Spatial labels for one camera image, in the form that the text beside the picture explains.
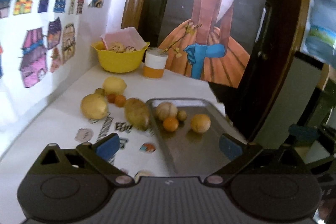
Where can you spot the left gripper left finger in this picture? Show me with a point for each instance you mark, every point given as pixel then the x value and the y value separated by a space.
pixel 97 155

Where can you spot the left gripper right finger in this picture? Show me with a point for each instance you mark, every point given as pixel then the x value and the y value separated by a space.
pixel 239 154

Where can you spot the yellow-green pear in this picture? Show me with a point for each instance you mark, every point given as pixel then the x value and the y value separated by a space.
pixel 94 106

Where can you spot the striped orange melon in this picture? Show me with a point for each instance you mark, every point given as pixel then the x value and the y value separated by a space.
pixel 200 123

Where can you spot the small orange kumquat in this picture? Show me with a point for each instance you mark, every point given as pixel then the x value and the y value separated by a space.
pixel 120 100

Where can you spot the small red fruit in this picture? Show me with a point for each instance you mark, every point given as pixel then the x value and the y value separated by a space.
pixel 111 98

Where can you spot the small brown kiwi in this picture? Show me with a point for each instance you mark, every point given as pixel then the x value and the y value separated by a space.
pixel 100 91

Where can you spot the small brown longan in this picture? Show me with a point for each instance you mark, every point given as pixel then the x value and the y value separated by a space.
pixel 181 115

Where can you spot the yellow lemon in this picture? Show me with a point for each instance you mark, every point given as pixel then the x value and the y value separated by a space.
pixel 114 85

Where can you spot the small orange tangerine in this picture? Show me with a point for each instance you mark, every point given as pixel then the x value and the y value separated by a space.
pixel 171 124

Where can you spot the metal tray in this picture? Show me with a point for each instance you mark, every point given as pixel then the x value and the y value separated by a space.
pixel 185 152

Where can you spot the yellow plastic bowl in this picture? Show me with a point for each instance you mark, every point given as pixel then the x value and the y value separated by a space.
pixel 119 62

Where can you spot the striped fruit in bowl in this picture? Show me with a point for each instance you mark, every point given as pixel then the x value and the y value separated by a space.
pixel 116 47

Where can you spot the white orange cup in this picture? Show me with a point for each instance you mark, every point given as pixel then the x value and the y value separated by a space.
pixel 155 62

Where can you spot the yellow flower twig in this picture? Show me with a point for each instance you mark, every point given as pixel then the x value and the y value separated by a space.
pixel 189 29

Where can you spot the blue water bottle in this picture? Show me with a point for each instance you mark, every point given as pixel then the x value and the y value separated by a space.
pixel 320 40

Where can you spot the girl in dress poster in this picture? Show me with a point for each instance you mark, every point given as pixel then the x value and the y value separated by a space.
pixel 212 54

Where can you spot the colored houses drawing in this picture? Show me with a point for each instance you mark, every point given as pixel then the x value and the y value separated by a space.
pixel 37 38

